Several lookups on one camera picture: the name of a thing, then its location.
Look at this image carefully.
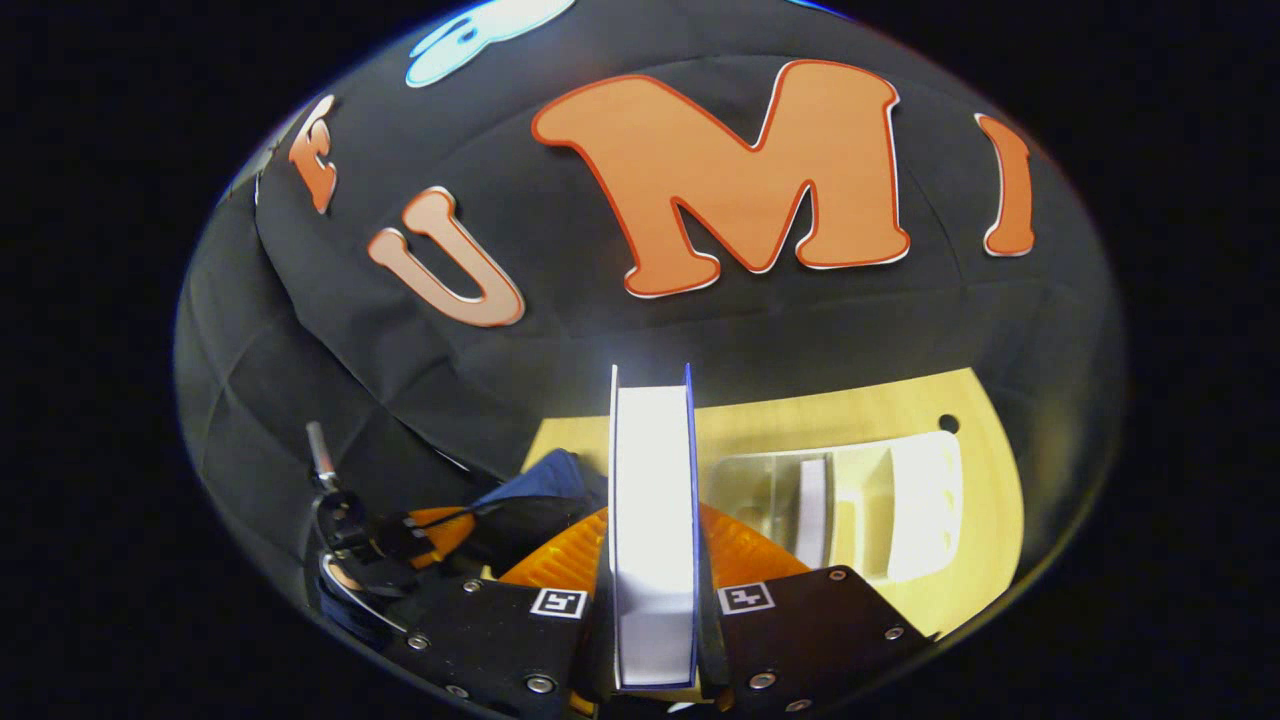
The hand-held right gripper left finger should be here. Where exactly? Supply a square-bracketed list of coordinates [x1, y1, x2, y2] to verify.
[385, 505, 613, 720]

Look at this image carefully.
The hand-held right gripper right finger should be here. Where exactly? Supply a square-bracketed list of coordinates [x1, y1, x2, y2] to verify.
[695, 503, 936, 716]

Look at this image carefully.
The blue schoolbag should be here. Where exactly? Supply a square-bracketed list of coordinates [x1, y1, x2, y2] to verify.
[470, 448, 611, 576]

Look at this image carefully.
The white cover book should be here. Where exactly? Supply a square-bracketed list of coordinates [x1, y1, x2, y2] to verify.
[795, 455, 831, 569]

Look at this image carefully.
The white bookshelf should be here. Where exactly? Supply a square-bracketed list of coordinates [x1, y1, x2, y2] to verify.
[710, 430, 966, 583]

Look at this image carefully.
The blue cover book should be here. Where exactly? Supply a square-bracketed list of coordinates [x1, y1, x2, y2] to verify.
[607, 362, 701, 691]

